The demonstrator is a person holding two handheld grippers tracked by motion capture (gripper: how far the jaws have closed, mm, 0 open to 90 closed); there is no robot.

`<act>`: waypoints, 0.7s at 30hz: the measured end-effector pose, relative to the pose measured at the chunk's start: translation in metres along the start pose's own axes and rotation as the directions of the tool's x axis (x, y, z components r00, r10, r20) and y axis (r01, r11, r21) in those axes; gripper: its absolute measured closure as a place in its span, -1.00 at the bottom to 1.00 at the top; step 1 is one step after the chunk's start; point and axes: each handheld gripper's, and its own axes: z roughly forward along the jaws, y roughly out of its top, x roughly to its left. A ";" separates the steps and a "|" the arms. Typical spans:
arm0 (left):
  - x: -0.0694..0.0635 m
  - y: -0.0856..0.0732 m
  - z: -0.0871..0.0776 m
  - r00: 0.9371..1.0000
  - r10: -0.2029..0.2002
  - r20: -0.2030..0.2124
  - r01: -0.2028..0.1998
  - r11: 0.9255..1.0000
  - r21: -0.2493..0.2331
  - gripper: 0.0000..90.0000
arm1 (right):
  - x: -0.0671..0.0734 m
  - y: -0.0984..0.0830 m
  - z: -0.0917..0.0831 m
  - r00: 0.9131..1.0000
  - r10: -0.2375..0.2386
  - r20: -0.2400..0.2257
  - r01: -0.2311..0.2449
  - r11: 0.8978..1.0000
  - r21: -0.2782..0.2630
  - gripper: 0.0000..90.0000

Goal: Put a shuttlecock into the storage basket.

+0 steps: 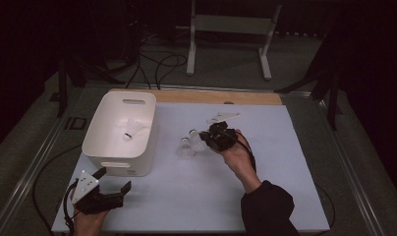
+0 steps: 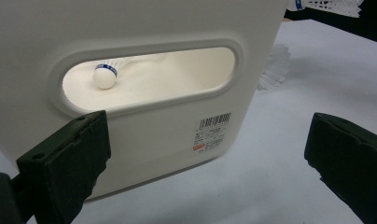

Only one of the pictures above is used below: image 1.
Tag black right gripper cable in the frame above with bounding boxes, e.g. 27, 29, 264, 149
233, 132, 336, 232

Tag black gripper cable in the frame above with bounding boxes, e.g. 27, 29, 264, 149
31, 143, 85, 236
233, 132, 336, 232

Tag white plastic storage bin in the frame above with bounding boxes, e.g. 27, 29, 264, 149
82, 90, 159, 178

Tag aluminium frame rail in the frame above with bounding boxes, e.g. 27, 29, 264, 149
315, 97, 387, 236
84, 83, 313, 98
0, 109, 70, 236

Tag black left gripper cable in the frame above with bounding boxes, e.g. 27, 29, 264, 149
31, 143, 85, 236

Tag black looped floor cable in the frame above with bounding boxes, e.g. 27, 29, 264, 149
154, 53, 189, 90

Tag person's right hand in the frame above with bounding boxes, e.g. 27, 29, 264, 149
215, 129, 263, 195

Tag white plastic shuttlecock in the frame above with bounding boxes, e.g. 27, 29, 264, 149
175, 136, 197, 159
122, 117, 145, 142
188, 128, 207, 152

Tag white table cover sheet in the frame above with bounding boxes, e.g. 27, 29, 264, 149
51, 101, 331, 234

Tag black floor bracket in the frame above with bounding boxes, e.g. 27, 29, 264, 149
63, 116, 88, 132

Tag black metal stand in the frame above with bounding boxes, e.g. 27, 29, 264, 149
56, 58, 126, 119
274, 32, 344, 132

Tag person's left hand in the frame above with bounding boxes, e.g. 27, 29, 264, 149
71, 209, 110, 236

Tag white metal stand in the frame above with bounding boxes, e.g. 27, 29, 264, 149
175, 0, 283, 82

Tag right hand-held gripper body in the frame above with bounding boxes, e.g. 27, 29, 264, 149
205, 112, 242, 152

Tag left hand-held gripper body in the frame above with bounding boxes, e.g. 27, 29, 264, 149
70, 169, 125, 216

